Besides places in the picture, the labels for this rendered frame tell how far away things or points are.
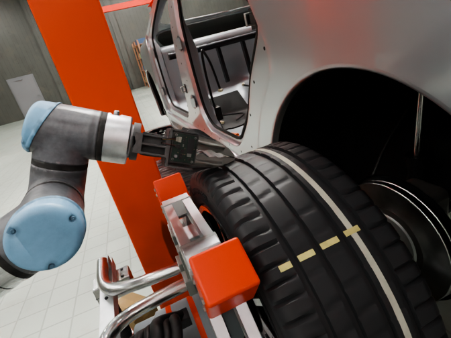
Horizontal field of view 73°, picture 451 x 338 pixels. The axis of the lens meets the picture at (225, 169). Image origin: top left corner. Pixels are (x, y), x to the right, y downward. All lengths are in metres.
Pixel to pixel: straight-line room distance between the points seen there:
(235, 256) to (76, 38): 0.70
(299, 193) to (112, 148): 0.33
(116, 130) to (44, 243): 0.21
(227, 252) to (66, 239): 0.21
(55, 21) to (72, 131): 0.43
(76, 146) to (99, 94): 0.38
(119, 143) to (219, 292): 0.30
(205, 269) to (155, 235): 0.66
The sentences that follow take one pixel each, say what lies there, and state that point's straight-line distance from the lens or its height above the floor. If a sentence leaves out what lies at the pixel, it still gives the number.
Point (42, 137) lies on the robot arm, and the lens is 0.57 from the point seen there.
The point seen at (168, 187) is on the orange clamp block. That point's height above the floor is 1.11.
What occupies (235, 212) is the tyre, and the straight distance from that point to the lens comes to 0.49.
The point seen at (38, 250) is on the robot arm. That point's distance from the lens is 0.46.
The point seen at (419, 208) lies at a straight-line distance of 0.78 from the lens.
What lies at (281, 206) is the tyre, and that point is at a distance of 0.50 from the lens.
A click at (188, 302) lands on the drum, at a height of 0.92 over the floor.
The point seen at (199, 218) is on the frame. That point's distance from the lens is 0.58.
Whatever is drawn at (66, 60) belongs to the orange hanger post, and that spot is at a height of 1.46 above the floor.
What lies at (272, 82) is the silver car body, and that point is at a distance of 0.88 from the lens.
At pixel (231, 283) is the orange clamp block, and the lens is 0.41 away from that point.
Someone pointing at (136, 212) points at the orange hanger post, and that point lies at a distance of 1.02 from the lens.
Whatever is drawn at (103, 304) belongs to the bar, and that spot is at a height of 0.98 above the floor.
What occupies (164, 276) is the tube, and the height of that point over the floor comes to 1.00.
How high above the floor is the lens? 1.41
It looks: 23 degrees down
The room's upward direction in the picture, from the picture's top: 14 degrees counter-clockwise
